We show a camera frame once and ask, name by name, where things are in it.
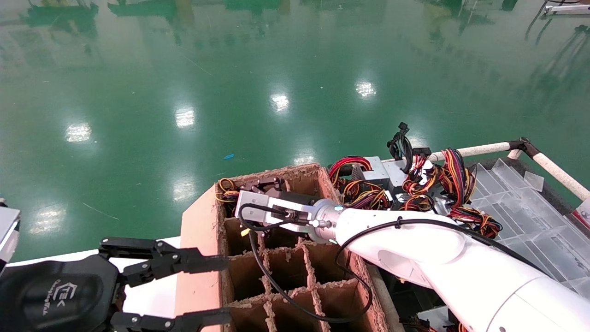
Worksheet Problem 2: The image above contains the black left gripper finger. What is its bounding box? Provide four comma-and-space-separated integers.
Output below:
110, 307, 232, 332
99, 237, 230, 287

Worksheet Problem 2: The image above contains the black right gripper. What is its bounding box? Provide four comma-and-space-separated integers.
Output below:
239, 177, 321, 206

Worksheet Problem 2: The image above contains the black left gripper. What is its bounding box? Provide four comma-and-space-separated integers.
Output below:
0, 255, 125, 332

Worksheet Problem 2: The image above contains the brown divided cardboard box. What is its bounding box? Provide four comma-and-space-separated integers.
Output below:
173, 162, 390, 332

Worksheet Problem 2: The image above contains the black pipe corner joint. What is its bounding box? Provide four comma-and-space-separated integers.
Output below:
506, 136, 541, 160

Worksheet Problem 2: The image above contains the clear plastic divider tray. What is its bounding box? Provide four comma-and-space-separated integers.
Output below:
468, 158, 590, 300

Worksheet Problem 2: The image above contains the white label sign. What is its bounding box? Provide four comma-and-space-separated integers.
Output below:
573, 197, 590, 227

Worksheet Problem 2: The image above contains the white metal floor stand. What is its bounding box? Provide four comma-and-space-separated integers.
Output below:
543, 4, 590, 17

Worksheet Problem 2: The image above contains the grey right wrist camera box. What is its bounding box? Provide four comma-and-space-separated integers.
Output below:
234, 190, 319, 232

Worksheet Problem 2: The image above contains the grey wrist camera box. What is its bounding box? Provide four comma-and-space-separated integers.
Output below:
0, 199, 22, 273
234, 190, 319, 232

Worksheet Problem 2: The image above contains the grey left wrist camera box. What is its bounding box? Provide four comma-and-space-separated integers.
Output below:
0, 199, 22, 273

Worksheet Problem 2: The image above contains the power supply with red cables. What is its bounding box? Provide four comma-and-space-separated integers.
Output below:
327, 155, 391, 190

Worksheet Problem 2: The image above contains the power supply with black cables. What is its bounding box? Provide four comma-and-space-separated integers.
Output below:
386, 122, 435, 194

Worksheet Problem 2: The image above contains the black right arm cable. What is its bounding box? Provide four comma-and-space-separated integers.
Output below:
239, 203, 549, 323

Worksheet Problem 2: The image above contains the white cart rail pipe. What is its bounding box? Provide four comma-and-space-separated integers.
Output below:
530, 151, 590, 202
383, 142, 512, 163
364, 263, 406, 332

